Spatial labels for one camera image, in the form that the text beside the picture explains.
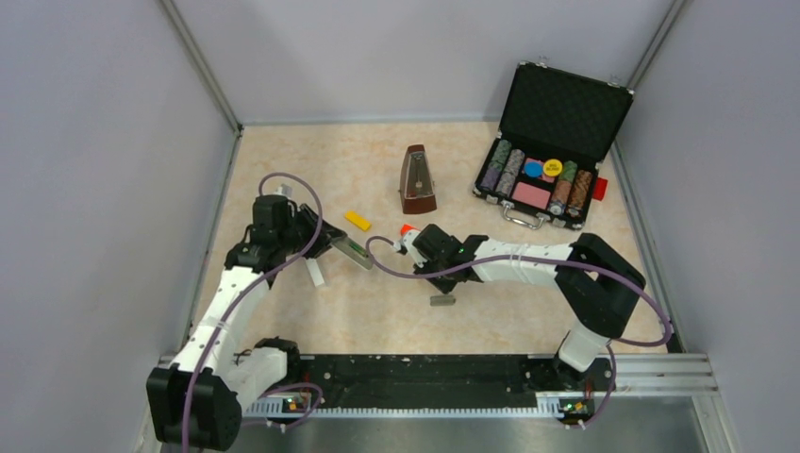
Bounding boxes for pink card deck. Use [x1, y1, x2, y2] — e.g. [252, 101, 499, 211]
[511, 182, 551, 210]

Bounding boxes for black poker chip case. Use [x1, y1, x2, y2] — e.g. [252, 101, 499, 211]
[472, 61, 634, 230]

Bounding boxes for red block behind case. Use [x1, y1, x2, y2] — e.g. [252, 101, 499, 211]
[592, 177, 608, 201]

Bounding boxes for yellow block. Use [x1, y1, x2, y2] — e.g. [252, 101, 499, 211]
[344, 210, 372, 231]

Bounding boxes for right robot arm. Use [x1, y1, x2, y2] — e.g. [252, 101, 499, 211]
[400, 224, 645, 389]

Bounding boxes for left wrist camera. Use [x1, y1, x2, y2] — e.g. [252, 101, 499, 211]
[274, 184, 292, 198]

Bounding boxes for blue chip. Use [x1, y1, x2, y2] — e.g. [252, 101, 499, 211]
[523, 159, 543, 178]

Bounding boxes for yellow big blind chip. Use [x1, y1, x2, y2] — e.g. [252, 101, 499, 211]
[542, 159, 563, 177]

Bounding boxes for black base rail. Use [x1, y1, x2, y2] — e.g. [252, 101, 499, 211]
[281, 354, 614, 410]

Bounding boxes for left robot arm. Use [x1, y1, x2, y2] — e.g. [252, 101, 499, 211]
[146, 194, 347, 451]

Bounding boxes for brown wooden metronome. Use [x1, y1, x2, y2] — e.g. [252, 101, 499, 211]
[399, 143, 437, 215]

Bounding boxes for green battery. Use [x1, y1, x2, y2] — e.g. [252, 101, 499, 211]
[351, 244, 368, 258]

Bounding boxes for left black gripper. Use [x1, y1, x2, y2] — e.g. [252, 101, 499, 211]
[278, 202, 346, 259]

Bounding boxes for grey battery cover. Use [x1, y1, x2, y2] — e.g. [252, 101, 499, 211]
[429, 294, 456, 307]

